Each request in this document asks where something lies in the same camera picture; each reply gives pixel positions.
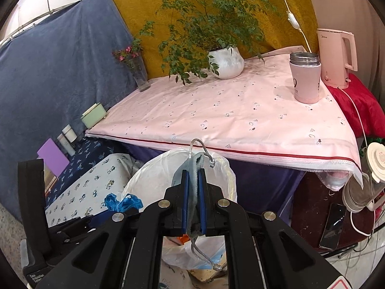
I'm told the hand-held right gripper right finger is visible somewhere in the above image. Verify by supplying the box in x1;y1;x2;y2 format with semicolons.
199;169;346;289

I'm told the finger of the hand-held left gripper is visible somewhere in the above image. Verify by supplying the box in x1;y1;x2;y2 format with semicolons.
48;215;94;247

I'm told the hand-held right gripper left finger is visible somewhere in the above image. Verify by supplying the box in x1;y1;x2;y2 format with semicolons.
36;170;190;289

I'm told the grey face mask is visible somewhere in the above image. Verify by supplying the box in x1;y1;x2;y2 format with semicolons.
173;138;225;273

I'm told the white bin with plastic bag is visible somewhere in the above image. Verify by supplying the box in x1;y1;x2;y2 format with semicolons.
120;148;238;270

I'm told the blue plastic bag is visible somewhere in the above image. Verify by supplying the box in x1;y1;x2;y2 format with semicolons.
104;193;143;213

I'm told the purple board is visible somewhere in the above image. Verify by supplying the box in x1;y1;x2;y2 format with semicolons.
37;138;70;177

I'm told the purple cloth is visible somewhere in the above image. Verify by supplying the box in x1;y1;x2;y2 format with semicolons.
126;143;304;226

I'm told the white canister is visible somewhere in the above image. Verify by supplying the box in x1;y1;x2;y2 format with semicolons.
57;134;76;156
62;125;77;143

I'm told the navy printed cloth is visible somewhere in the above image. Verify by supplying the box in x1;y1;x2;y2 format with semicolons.
45;138;133;205

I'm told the pink printed tablecloth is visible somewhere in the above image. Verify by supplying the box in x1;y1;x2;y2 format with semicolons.
85;46;363;187

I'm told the pale green box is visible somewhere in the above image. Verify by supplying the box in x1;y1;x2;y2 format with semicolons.
81;103;108;128

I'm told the dark red cabinet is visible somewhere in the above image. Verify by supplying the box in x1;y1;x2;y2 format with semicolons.
290;171;375;249

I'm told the smartphone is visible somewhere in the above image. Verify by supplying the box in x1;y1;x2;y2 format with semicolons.
319;203;347;250

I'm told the glass vase with pink flowers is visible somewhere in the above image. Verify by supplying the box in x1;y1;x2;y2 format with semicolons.
112;46;151;92

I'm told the blue hanging blanket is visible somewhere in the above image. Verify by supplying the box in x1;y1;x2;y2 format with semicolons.
0;0;134;217

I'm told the green plant in white pot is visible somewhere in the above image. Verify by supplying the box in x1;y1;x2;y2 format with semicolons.
132;0;277;85

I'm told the white blender appliance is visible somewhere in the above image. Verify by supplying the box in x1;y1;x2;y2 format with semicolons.
343;143;385;213

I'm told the pink thermos cup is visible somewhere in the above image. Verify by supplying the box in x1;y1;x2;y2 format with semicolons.
289;52;322;104

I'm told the metal rod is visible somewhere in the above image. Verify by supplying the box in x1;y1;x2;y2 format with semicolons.
0;0;106;44

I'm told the red cloth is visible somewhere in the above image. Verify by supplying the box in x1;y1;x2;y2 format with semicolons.
326;74;385;139

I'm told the pink electric kettle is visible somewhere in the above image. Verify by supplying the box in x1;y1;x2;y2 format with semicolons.
316;28;358;89

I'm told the yellow hanging blanket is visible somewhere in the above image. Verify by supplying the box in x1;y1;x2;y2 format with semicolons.
102;0;319;80

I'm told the white power cable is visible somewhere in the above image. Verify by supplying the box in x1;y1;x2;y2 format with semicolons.
338;86;385;258

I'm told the white cable with switch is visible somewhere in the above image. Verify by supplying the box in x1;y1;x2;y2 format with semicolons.
271;0;312;53

